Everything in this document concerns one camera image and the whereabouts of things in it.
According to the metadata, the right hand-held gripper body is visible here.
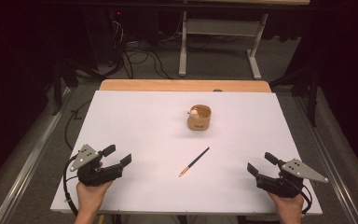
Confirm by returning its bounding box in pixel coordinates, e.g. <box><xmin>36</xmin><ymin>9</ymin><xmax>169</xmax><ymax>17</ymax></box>
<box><xmin>255</xmin><ymin>158</ymin><xmax>330</xmax><ymax>199</ymax></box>

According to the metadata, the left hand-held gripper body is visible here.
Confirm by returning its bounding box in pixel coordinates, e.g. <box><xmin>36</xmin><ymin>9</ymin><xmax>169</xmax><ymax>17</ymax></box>
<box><xmin>69</xmin><ymin>144</ymin><xmax>124</xmax><ymax>188</ymax></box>

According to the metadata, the black pen with copper end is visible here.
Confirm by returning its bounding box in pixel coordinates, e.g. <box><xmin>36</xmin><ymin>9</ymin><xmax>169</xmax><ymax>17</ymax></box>
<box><xmin>178</xmin><ymin>147</ymin><xmax>211</xmax><ymax>178</ymax></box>

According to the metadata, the round wooden pen holder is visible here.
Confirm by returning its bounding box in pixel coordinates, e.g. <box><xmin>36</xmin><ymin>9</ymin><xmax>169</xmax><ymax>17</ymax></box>
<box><xmin>186</xmin><ymin>104</ymin><xmax>213</xmax><ymax>132</ymax></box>

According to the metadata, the person's right hand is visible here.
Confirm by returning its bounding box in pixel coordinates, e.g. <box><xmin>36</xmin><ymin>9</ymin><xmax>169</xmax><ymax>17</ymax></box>
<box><xmin>268</xmin><ymin>191</ymin><xmax>305</xmax><ymax>217</ymax></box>

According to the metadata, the person's left hand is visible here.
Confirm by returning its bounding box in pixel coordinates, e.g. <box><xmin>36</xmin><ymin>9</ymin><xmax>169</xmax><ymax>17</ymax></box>
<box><xmin>76</xmin><ymin>180</ymin><xmax>114</xmax><ymax>215</ymax></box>

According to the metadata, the white table board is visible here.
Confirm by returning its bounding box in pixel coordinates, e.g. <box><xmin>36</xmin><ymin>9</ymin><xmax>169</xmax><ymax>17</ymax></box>
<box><xmin>49</xmin><ymin>90</ymin><xmax>324</xmax><ymax>217</ymax></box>

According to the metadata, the black stand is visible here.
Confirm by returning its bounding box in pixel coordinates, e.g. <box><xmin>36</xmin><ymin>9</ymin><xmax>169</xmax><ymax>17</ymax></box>
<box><xmin>268</xmin><ymin>66</ymin><xmax>321</xmax><ymax>128</ymax></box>
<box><xmin>49</xmin><ymin>58</ymin><xmax>79</xmax><ymax>117</ymax></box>

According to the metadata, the wooden table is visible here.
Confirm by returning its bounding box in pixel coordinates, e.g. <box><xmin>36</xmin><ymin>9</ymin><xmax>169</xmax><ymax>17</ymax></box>
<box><xmin>99</xmin><ymin>78</ymin><xmax>272</xmax><ymax>93</ymax></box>

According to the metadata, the dark computer case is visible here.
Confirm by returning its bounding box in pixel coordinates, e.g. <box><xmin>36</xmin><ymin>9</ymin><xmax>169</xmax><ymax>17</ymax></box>
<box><xmin>82</xmin><ymin>7</ymin><xmax>161</xmax><ymax>68</ymax></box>

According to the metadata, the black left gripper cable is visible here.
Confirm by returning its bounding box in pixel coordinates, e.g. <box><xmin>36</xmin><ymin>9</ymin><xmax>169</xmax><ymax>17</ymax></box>
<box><xmin>62</xmin><ymin>153</ymin><xmax>79</xmax><ymax>217</ymax></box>

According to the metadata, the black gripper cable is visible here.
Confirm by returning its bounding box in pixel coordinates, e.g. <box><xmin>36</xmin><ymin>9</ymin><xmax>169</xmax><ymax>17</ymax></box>
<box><xmin>300</xmin><ymin>184</ymin><xmax>313</xmax><ymax>216</ymax></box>
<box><xmin>62</xmin><ymin>153</ymin><xmax>79</xmax><ymax>217</ymax></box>

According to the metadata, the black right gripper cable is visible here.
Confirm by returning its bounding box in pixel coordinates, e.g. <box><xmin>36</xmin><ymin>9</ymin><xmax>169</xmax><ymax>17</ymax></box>
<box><xmin>300</xmin><ymin>184</ymin><xmax>313</xmax><ymax>216</ymax></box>

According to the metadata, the thin black floor cable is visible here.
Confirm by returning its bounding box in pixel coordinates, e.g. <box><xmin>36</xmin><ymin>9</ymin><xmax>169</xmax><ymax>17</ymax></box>
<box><xmin>63</xmin><ymin>98</ymin><xmax>93</xmax><ymax>151</ymax></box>

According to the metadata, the metal floor rail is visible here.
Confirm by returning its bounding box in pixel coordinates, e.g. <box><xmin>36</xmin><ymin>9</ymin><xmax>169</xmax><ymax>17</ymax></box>
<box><xmin>0</xmin><ymin>87</ymin><xmax>73</xmax><ymax>224</ymax></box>
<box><xmin>294</xmin><ymin>95</ymin><xmax>358</xmax><ymax>224</ymax></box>

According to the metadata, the bundle of floor cables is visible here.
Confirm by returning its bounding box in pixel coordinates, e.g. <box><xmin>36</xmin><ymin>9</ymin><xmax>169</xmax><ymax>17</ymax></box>
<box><xmin>104</xmin><ymin>18</ymin><xmax>183</xmax><ymax>80</ymax></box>

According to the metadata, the white metal desk frame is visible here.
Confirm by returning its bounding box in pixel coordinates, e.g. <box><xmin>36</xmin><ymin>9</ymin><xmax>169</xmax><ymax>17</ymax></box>
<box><xmin>178</xmin><ymin>10</ymin><xmax>270</xmax><ymax>80</ymax></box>

